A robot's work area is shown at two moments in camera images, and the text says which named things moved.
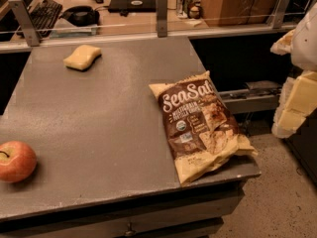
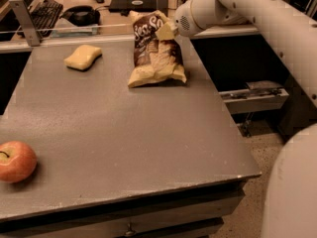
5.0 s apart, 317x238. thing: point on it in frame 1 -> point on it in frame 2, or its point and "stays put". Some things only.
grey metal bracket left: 27,24 stays put
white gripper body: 306,42 -> 182,20
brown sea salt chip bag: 203,135 -> 157,60
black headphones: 81,16 stays put
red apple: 18,161 stays put
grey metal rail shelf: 259,96 stays put
